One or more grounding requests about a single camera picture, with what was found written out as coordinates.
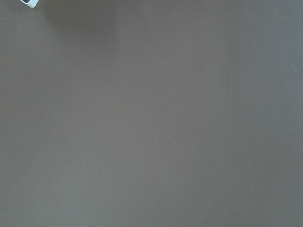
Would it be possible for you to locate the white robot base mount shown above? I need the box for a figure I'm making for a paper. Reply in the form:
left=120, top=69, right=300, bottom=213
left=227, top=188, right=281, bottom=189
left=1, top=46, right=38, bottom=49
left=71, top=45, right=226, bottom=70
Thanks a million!
left=20, top=0, right=39, bottom=8

